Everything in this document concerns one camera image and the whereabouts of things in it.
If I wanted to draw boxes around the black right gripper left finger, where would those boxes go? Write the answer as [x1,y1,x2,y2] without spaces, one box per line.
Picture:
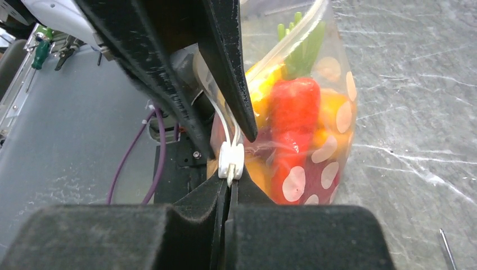
[1,177,227,269]

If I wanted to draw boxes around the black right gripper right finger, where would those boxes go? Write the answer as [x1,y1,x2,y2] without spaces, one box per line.
[224,178,395,269]

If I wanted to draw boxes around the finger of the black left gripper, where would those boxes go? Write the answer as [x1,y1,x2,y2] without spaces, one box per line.
[77,1,214,158]
[199,0,258,142]

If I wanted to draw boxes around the yellow toy bell pepper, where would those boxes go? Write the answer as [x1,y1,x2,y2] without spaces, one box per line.
[245,62,284,129]

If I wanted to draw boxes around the purple toy onion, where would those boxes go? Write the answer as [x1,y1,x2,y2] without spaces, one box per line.
[250,128,348,205]

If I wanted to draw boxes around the clear dotted zip bag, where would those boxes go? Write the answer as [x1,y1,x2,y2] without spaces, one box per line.
[193,1,357,205]

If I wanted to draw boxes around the orange toy carrot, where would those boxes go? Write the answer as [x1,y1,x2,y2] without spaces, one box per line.
[268,11,327,206]

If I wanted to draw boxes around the orange toy fruit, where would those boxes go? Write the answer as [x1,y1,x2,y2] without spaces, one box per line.
[311,88,356,163]

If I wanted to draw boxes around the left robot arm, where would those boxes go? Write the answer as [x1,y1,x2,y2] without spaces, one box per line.
[6,1,258,157]

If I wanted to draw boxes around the black pliers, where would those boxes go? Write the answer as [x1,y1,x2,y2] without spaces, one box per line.
[55,35,85,71]

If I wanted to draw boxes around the black yellow screwdriver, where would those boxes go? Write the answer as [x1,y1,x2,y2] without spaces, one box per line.
[439,228,457,270]

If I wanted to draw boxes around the green handled screwdriver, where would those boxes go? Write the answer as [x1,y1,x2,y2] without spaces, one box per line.
[25,25,52,93]

